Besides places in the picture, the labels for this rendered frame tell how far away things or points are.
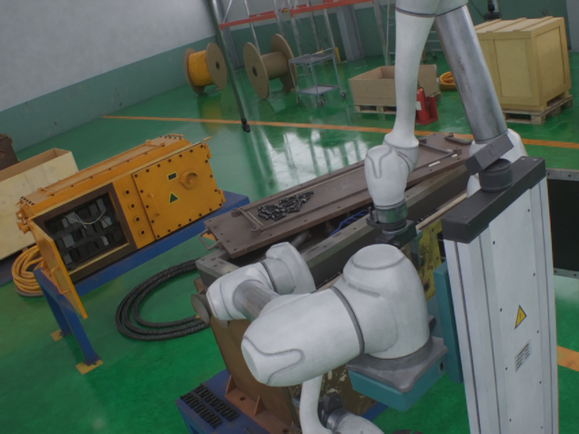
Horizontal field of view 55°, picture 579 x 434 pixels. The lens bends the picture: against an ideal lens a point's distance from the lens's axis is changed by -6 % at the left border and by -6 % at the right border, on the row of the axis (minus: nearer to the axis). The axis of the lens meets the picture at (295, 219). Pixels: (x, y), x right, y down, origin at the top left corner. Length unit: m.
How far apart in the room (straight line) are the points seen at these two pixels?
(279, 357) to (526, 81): 6.51
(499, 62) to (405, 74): 6.06
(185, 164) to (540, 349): 3.62
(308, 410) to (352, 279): 0.69
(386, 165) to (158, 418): 2.69
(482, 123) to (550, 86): 5.96
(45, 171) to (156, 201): 3.21
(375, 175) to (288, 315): 0.59
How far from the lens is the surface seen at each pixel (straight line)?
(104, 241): 4.69
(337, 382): 2.22
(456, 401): 3.34
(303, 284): 1.77
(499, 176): 1.21
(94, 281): 4.57
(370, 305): 1.16
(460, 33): 1.61
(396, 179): 1.60
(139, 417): 3.97
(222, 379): 2.86
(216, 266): 2.24
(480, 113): 1.65
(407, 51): 1.48
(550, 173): 2.79
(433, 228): 2.41
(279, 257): 1.77
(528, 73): 7.35
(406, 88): 1.56
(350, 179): 2.66
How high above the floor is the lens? 2.27
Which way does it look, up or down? 22 degrees down
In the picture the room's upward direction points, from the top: 15 degrees counter-clockwise
